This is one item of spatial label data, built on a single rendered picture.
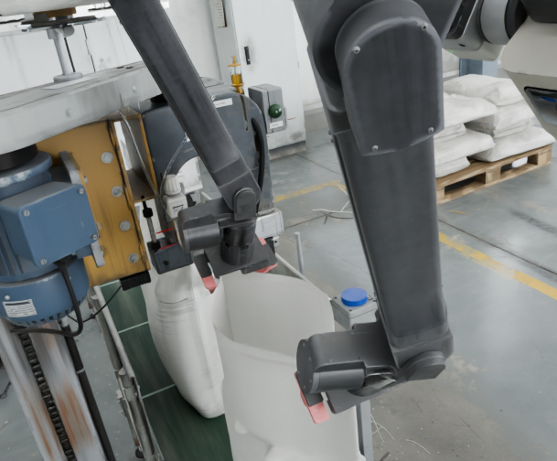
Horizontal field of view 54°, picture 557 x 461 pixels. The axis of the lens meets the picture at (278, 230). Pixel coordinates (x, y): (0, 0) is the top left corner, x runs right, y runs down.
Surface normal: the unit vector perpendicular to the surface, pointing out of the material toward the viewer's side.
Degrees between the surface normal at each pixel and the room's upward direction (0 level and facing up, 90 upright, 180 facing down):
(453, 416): 0
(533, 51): 40
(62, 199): 90
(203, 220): 102
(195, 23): 90
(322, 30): 119
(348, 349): 31
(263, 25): 90
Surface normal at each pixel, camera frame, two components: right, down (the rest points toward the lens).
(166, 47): 0.40, 0.51
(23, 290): 0.15, 0.42
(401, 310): 0.11, 0.75
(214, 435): -0.12, -0.90
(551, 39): -0.66, -0.51
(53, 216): 0.77, 0.18
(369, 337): 0.21, -0.61
